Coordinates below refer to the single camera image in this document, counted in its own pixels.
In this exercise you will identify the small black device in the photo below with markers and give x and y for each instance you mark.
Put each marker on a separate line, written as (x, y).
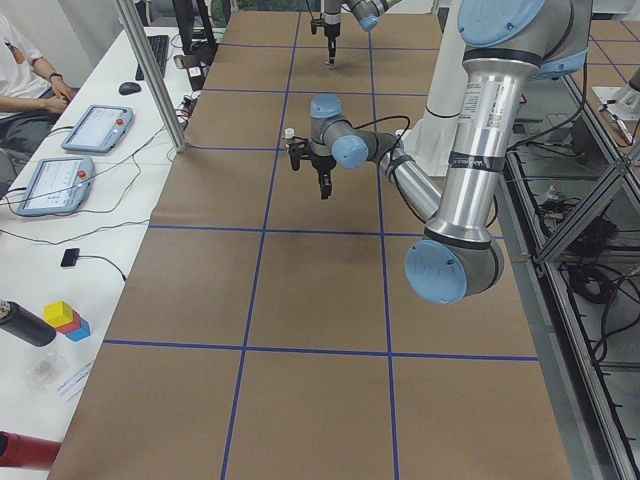
(70, 257)

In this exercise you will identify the seated person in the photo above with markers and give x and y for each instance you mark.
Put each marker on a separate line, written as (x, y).
(33, 93)

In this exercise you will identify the lower blue teach pendant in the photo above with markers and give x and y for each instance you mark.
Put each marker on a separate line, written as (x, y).
(58, 186)

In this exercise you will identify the blue teach pendant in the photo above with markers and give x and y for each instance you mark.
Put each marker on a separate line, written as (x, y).
(58, 186)
(99, 129)

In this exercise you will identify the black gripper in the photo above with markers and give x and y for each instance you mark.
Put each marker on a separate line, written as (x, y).
(320, 165)

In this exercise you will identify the black keyboard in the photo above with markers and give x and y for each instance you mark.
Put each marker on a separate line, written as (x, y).
(159, 45)

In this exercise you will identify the yellow red blue blocks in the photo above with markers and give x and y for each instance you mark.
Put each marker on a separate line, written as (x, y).
(67, 321)

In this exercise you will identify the black bottle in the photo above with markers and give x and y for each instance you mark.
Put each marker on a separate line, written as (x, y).
(23, 324)

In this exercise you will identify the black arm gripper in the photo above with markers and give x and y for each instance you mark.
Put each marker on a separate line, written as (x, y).
(330, 36)

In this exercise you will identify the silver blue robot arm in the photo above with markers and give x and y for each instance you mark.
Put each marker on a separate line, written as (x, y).
(497, 47)
(362, 10)

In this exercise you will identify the red cylinder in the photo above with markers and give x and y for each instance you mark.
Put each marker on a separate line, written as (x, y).
(22, 451)

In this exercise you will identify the black computer mouse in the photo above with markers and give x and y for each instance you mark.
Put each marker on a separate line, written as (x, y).
(129, 88)

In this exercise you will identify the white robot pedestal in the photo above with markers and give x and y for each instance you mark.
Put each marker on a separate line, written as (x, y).
(430, 141)

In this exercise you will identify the aluminium frame post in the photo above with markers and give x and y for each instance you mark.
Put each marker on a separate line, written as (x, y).
(135, 32)

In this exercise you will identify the upper blue teach pendant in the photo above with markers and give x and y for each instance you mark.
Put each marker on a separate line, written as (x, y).
(99, 129)

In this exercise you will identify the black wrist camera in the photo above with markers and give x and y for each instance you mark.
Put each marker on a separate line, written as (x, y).
(298, 150)

